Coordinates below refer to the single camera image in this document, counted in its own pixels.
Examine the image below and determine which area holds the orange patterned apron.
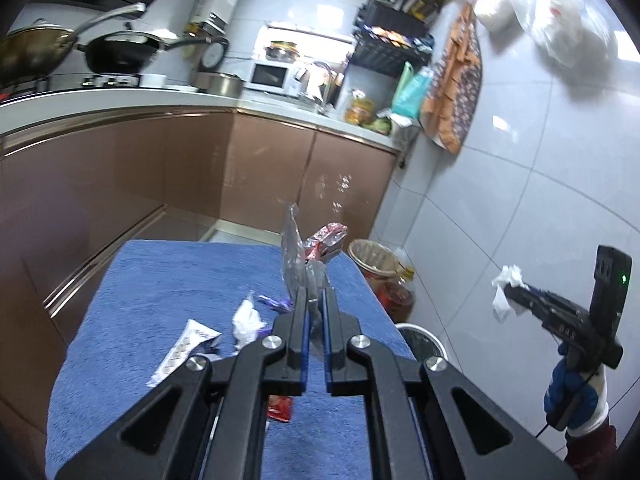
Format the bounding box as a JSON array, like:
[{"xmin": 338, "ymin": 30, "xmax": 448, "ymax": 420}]
[{"xmin": 420, "ymin": 1, "xmax": 485, "ymax": 156}]

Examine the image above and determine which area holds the clear plastic bag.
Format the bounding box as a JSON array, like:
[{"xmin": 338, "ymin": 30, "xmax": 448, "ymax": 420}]
[{"xmin": 515, "ymin": 0, "xmax": 613, "ymax": 68}]

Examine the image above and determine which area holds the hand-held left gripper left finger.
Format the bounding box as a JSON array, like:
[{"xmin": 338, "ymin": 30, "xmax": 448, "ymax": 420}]
[{"xmin": 55, "ymin": 287, "xmax": 308, "ymax": 480}]

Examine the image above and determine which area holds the white water heater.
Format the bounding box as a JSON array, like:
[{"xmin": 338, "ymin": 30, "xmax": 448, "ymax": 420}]
[{"xmin": 202, "ymin": 0, "xmax": 247, "ymax": 36}]

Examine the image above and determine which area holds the black frying pan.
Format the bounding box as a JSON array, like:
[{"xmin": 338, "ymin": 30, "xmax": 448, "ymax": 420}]
[{"xmin": 75, "ymin": 2, "xmax": 228, "ymax": 75}]

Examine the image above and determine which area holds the large cooking oil bottle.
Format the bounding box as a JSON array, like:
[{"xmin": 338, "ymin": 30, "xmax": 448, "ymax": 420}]
[{"xmin": 372, "ymin": 265, "xmax": 417, "ymax": 323}]

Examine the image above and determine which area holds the electric kettle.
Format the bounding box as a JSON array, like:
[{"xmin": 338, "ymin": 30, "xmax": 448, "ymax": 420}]
[{"xmin": 295, "ymin": 61, "xmax": 337, "ymax": 101}]

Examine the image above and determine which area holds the white trash bin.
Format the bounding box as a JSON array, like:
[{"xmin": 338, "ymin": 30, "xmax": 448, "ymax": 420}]
[{"xmin": 396, "ymin": 323, "xmax": 447, "ymax": 363}]

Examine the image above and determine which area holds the steel pot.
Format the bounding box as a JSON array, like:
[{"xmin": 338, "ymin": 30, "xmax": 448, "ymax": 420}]
[{"xmin": 195, "ymin": 71, "xmax": 246, "ymax": 98}]

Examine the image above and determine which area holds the person's right hand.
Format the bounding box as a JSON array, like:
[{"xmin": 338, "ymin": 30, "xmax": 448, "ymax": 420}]
[{"xmin": 544, "ymin": 342, "xmax": 610, "ymax": 432}]

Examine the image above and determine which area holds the gas stove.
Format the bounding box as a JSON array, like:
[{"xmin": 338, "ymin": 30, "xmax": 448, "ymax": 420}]
[{"xmin": 0, "ymin": 72, "xmax": 143, "ymax": 101}]

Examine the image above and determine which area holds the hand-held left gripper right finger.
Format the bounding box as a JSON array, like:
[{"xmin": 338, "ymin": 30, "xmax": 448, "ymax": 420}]
[{"xmin": 322, "ymin": 287, "xmax": 576, "ymax": 480}]

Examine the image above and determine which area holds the black storage rack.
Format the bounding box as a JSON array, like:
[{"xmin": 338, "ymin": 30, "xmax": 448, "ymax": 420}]
[{"xmin": 346, "ymin": 0, "xmax": 443, "ymax": 78}]

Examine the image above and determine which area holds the small red wrapper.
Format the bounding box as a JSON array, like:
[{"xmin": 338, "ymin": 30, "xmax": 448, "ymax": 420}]
[{"xmin": 266, "ymin": 394, "xmax": 293, "ymax": 423}]

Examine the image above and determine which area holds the brown kitchen cabinet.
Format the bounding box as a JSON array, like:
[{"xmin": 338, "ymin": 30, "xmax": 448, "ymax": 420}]
[{"xmin": 0, "ymin": 107, "xmax": 401, "ymax": 441}]

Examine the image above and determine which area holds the green vegetable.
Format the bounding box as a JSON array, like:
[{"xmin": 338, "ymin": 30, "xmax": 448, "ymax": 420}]
[{"xmin": 369, "ymin": 112, "xmax": 396, "ymax": 136}]

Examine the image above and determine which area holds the round black scale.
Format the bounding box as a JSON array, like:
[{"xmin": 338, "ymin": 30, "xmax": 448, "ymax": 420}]
[{"xmin": 201, "ymin": 35, "xmax": 230, "ymax": 73}]

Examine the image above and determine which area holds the green plastic bag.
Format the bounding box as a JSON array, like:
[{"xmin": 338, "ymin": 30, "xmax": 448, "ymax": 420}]
[{"xmin": 391, "ymin": 61, "xmax": 435, "ymax": 118}]

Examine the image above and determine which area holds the beige trash bin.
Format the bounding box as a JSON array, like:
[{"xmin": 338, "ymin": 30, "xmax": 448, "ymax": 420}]
[{"xmin": 347, "ymin": 239, "xmax": 401, "ymax": 286}]

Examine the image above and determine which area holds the white microwave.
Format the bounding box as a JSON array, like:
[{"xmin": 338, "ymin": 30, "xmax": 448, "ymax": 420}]
[{"xmin": 248, "ymin": 59, "xmax": 306, "ymax": 97}]

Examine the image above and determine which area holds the white tissue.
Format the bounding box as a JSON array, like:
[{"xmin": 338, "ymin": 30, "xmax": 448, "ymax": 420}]
[{"xmin": 491, "ymin": 265, "xmax": 528, "ymax": 322}]

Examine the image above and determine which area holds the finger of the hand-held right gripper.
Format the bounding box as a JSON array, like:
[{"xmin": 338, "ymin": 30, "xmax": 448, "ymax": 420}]
[{"xmin": 504, "ymin": 282, "xmax": 551, "ymax": 322}]

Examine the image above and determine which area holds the white printed packet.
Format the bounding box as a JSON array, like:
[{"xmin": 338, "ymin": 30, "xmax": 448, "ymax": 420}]
[{"xmin": 146, "ymin": 319, "xmax": 223, "ymax": 389}]

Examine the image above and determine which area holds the white plastic bag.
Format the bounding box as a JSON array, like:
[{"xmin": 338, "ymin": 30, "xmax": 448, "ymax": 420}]
[{"xmin": 472, "ymin": 0, "xmax": 538, "ymax": 33}]

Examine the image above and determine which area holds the person's right forearm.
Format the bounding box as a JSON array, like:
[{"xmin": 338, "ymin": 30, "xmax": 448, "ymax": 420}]
[{"xmin": 564, "ymin": 409, "xmax": 621, "ymax": 468}]

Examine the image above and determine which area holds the wok with lid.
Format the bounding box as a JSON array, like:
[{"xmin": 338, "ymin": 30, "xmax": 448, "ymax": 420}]
[{"xmin": 0, "ymin": 19, "xmax": 81, "ymax": 81}]

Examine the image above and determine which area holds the red snack packet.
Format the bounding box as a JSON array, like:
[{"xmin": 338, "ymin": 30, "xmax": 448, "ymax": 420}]
[{"xmin": 303, "ymin": 223, "xmax": 349, "ymax": 264}]

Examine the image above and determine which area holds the pot with glass lid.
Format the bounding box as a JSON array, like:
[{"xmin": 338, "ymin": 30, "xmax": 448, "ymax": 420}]
[{"xmin": 264, "ymin": 40, "xmax": 300, "ymax": 64}]

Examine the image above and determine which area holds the purple candy wrapper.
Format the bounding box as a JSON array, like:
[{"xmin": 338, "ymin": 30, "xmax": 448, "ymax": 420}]
[{"xmin": 255, "ymin": 294, "xmax": 293, "ymax": 313}]

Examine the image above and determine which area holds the small cooking oil bottle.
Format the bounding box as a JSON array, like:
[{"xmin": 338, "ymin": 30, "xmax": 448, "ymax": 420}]
[{"xmin": 345, "ymin": 89, "xmax": 376, "ymax": 127}]

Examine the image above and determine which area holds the crumpled white wrapper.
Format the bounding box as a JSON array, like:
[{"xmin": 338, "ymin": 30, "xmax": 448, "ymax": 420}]
[{"xmin": 231, "ymin": 299, "xmax": 268, "ymax": 350}]

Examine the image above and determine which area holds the clear plastic wrapper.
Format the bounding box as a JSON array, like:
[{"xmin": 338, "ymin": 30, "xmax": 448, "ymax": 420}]
[{"xmin": 280, "ymin": 203, "xmax": 331, "ymax": 361}]

